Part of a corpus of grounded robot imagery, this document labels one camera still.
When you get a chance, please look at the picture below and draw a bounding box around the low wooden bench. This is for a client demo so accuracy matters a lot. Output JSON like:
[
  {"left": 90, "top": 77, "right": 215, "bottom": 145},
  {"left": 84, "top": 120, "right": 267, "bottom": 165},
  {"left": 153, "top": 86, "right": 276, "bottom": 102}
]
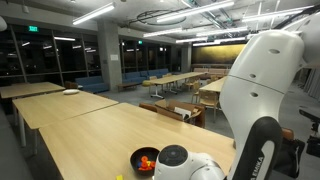
[{"left": 116, "top": 82, "right": 139, "bottom": 93}]

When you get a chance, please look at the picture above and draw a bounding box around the black bag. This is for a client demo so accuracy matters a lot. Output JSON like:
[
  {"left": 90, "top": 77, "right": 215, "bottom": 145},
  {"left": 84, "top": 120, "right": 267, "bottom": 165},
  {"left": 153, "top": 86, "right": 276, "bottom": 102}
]
[{"left": 269, "top": 136, "right": 306, "bottom": 179}]

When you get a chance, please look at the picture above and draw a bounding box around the black bowl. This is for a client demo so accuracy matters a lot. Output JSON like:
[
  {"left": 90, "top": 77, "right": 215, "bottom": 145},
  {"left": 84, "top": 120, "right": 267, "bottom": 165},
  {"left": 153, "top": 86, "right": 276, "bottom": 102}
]
[{"left": 129, "top": 146, "right": 162, "bottom": 177}]

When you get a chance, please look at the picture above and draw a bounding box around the wooden chair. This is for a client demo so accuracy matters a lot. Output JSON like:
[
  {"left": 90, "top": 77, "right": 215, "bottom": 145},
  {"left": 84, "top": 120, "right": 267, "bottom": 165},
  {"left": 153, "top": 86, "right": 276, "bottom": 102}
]
[
  {"left": 198, "top": 90, "right": 220, "bottom": 123},
  {"left": 64, "top": 80, "right": 79, "bottom": 90},
  {"left": 190, "top": 81, "right": 201, "bottom": 104}
]

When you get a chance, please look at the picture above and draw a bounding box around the open cardboard box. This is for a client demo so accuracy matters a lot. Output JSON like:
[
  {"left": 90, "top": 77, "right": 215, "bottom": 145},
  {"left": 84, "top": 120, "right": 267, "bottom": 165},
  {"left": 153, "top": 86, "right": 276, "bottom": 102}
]
[{"left": 154, "top": 99, "right": 207, "bottom": 129}]

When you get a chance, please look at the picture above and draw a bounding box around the brown chair back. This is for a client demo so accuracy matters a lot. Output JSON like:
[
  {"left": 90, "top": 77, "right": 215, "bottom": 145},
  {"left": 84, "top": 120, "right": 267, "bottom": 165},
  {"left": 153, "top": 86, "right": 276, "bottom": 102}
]
[{"left": 138, "top": 102, "right": 158, "bottom": 113}]

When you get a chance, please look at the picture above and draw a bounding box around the light wooden table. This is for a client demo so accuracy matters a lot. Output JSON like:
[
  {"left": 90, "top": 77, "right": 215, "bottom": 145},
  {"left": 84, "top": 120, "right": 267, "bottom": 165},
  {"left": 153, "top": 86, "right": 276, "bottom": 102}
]
[
  {"left": 198, "top": 75, "right": 228, "bottom": 94},
  {"left": 12, "top": 90, "right": 120, "bottom": 156},
  {"left": 0, "top": 81, "right": 66, "bottom": 100}
]

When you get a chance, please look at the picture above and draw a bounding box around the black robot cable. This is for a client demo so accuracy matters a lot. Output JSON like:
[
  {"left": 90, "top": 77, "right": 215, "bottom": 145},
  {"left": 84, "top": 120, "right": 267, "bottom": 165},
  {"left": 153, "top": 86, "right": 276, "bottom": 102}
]
[{"left": 273, "top": 4, "right": 320, "bottom": 31}]

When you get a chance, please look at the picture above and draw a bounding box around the golden wall mural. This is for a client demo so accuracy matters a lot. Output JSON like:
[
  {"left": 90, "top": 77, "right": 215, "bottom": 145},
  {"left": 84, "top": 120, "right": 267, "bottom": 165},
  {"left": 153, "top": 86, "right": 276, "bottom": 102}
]
[{"left": 191, "top": 43, "right": 248, "bottom": 65}]

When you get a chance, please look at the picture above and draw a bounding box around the brown leather chair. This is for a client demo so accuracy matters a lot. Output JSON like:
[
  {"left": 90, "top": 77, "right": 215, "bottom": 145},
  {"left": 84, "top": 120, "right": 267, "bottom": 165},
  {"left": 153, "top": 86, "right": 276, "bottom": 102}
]
[{"left": 281, "top": 128, "right": 296, "bottom": 141}]

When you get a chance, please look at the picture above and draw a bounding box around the blue sofa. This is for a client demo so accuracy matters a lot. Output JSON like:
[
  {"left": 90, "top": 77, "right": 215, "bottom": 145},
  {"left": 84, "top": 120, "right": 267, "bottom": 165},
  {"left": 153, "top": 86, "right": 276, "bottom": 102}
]
[
  {"left": 121, "top": 68, "right": 171, "bottom": 85},
  {"left": 74, "top": 75, "right": 110, "bottom": 94}
]

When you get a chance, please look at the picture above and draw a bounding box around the long wooden table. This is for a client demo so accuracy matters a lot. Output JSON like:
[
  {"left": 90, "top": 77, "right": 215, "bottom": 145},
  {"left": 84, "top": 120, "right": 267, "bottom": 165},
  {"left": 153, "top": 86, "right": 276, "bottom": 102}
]
[{"left": 148, "top": 71, "right": 208, "bottom": 99}]

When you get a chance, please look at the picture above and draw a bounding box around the white pendant lamp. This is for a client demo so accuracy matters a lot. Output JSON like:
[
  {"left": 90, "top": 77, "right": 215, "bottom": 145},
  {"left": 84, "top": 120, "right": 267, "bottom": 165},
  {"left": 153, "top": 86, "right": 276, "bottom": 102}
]
[{"left": 0, "top": 15, "right": 8, "bottom": 33}]

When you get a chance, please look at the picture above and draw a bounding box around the black camera rig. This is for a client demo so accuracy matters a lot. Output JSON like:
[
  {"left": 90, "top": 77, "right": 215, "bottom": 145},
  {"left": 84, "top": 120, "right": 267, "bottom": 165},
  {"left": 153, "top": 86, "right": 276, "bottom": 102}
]
[{"left": 298, "top": 108, "right": 320, "bottom": 159}]

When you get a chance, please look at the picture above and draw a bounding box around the white plate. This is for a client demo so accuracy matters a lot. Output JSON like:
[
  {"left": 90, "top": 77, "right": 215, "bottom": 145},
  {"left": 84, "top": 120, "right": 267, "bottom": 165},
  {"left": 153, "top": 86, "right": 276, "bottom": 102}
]
[{"left": 62, "top": 88, "right": 81, "bottom": 96}]

